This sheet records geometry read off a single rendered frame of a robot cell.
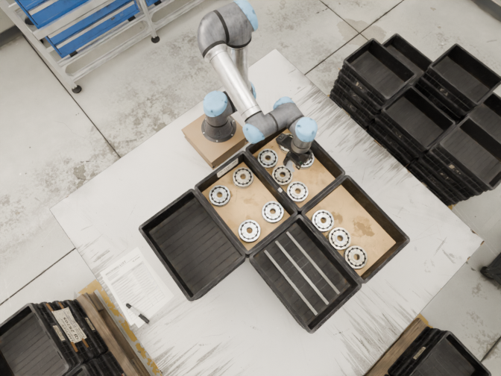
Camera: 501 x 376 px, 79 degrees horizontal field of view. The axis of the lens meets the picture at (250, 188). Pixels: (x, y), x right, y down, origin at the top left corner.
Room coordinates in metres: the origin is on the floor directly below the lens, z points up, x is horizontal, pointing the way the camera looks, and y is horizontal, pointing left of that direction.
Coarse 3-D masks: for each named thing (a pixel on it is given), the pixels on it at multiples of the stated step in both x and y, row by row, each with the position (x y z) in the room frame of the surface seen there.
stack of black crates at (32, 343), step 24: (24, 312) -0.17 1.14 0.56; (48, 312) -0.18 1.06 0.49; (72, 312) -0.19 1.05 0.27; (0, 336) -0.30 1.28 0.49; (24, 336) -0.30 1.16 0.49; (48, 336) -0.28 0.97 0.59; (96, 336) -0.34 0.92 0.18; (0, 360) -0.41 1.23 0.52; (24, 360) -0.41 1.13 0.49; (48, 360) -0.41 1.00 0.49; (72, 360) -0.39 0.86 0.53
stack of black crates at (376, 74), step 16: (368, 48) 1.62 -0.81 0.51; (384, 48) 1.55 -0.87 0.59; (352, 64) 1.50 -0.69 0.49; (368, 64) 1.50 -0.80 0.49; (384, 64) 1.51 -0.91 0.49; (400, 64) 1.44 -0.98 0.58; (336, 80) 1.45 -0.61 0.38; (352, 80) 1.36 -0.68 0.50; (368, 80) 1.37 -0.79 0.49; (384, 80) 1.38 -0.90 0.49; (400, 80) 1.38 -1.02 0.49; (336, 96) 1.39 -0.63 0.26; (352, 96) 1.31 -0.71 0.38; (368, 96) 1.24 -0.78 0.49; (384, 96) 1.17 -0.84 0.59; (352, 112) 1.26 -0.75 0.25; (368, 112) 1.19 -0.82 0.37
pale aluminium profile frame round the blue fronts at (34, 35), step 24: (0, 0) 1.55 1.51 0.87; (96, 0) 1.87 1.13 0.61; (168, 0) 2.26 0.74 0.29; (192, 0) 2.44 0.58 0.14; (24, 24) 1.94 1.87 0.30; (48, 24) 1.64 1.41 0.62; (120, 24) 1.97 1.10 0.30; (144, 24) 2.17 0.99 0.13; (48, 48) 1.59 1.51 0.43; (120, 48) 1.88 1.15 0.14
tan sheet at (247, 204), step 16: (224, 176) 0.51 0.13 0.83; (208, 192) 0.42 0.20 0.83; (240, 192) 0.42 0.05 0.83; (256, 192) 0.43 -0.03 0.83; (224, 208) 0.34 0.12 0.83; (240, 208) 0.35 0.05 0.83; (256, 208) 0.35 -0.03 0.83; (272, 224) 0.28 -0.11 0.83; (240, 240) 0.19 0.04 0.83; (256, 240) 0.20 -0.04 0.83
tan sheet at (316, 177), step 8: (272, 144) 0.69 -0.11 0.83; (256, 152) 0.64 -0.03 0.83; (280, 152) 0.65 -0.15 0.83; (280, 160) 0.60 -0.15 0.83; (296, 168) 0.56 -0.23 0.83; (312, 168) 0.57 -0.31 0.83; (320, 168) 0.57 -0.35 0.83; (280, 176) 0.52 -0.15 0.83; (296, 176) 0.52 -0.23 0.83; (304, 176) 0.52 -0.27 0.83; (312, 176) 0.52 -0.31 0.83; (320, 176) 0.52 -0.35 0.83; (328, 176) 0.53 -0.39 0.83; (312, 184) 0.48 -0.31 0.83; (320, 184) 0.48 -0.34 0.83; (296, 192) 0.43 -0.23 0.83; (312, 192) 0.44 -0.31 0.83
